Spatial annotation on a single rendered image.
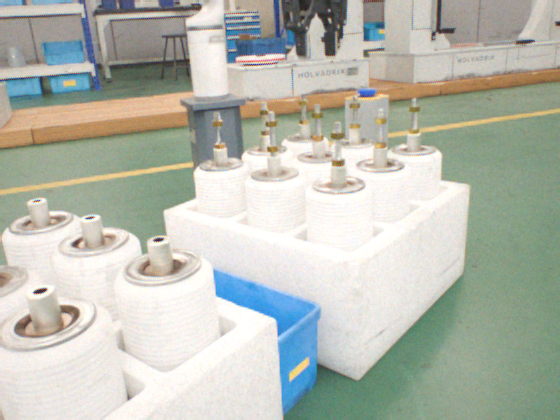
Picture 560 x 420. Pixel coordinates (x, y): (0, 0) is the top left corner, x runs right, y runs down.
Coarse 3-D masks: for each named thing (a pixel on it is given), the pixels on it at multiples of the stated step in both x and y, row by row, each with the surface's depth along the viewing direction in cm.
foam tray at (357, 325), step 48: (192, 240) 84; (240, 240) 76; (288, 240) 72; (384, 240) 70; (432, 240) 81; (288, 288) 73; (336, 288) 67; (384, 288) 71; (432, 288) 85; (336, 336) 69; (384, 336) 74
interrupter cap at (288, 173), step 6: (264, 168) 81; (282, 168) 80; (288, 168) 80; (294, 168) 80; (252, 174) 78; (258, 174) 78; (264, 174) 79; (282, 174) 78; (288, 174) 77; (294, 174) 76; (258, 180) 76; (264, 180) 75; (270, 180) 75; (276, 180) 75; (282, 180) 75
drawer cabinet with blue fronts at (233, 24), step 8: (224, 16) 588; (232, 16) 592; (240, 16) 595; (248, 16) 599; (256, 16) 603; (224, 24) 594; (232, 24) 595; (240, 24) 599; (248, 24) 602; (256, 24) 606; (224, 32) 596; (232, 32) 597; (240, 32) 600; (248, 32) 604; (256, 32) 608; (224, 40) 600; (232, 40) 601; (232, 48) 606; (232, 56) 606
